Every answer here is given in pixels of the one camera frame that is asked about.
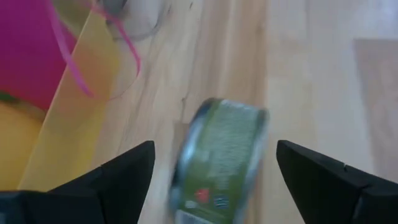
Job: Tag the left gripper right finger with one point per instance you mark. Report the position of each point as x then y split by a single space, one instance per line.
342 196

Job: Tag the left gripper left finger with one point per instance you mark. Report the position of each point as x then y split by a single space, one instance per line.
109 193

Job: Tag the tin can olive label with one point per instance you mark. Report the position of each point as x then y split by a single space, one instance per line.
217 161

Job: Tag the pink plastic bottle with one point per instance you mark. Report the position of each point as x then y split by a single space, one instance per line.
28 46

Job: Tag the yellow translucent plastic bin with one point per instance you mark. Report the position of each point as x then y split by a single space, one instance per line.
77 124

